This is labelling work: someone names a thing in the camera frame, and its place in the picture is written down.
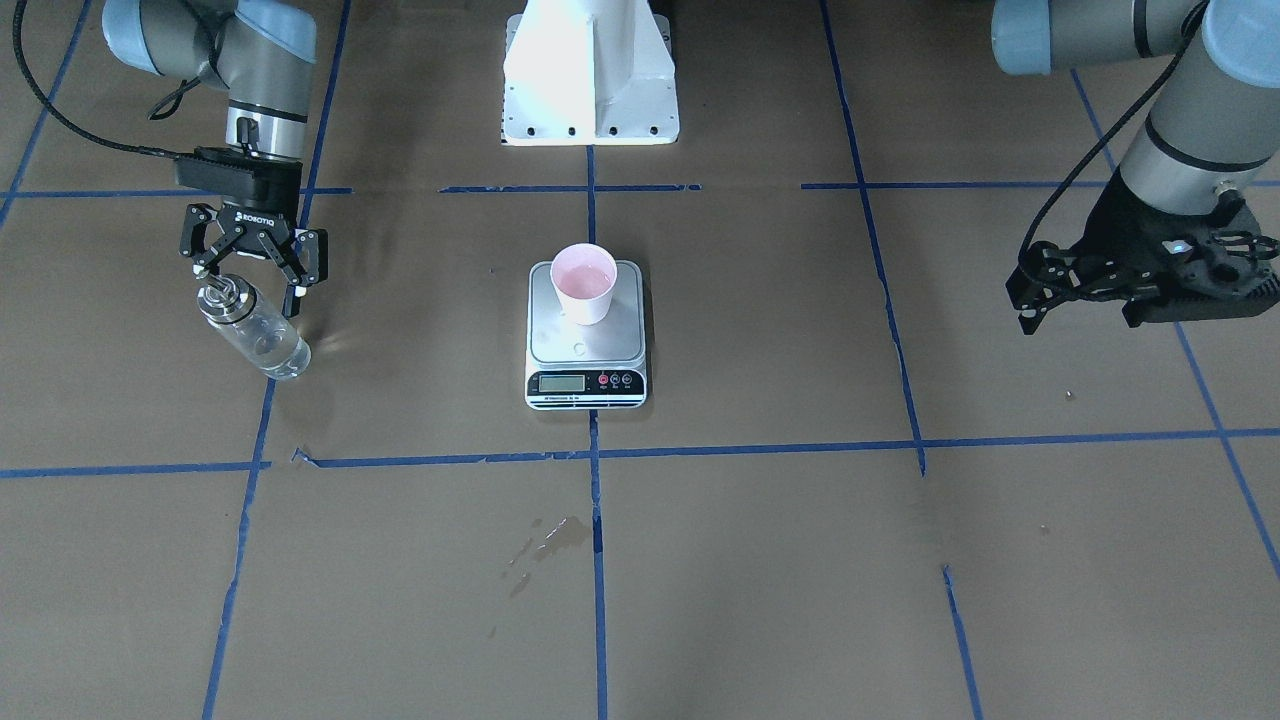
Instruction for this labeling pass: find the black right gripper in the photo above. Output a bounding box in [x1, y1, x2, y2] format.
[175, 147, 329, 319]

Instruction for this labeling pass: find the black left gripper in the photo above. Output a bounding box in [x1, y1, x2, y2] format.
[1006, 174, 1279, 336]

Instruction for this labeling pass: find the glass sauce bottle metal spout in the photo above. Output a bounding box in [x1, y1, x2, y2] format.
[196, 273, 312, 380]

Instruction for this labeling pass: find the pink paper cup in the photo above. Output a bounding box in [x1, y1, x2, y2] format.
[550, 243, 618, 325]

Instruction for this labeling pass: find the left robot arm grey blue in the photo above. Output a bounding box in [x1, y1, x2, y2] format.
[991, 1, 1279, 334]

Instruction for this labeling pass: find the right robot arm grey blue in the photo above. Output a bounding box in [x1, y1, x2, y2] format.
[102, 1, 328, 318]

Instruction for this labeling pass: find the white digital kitchen scale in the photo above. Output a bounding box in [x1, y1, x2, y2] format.
[524, 261, 649, 411]

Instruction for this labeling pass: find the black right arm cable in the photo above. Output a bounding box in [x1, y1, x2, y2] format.
[12, 0, 201, 161]

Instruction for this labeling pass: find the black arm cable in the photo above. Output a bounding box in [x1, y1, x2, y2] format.
[12, 0, 201, 161]
[1018, 0, 1211, 291]

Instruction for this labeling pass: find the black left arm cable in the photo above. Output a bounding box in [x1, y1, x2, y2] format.
[1018, 0, 1211, 291]

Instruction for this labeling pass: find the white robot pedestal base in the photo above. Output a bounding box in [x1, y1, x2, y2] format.
[500, 1, 681, 147]

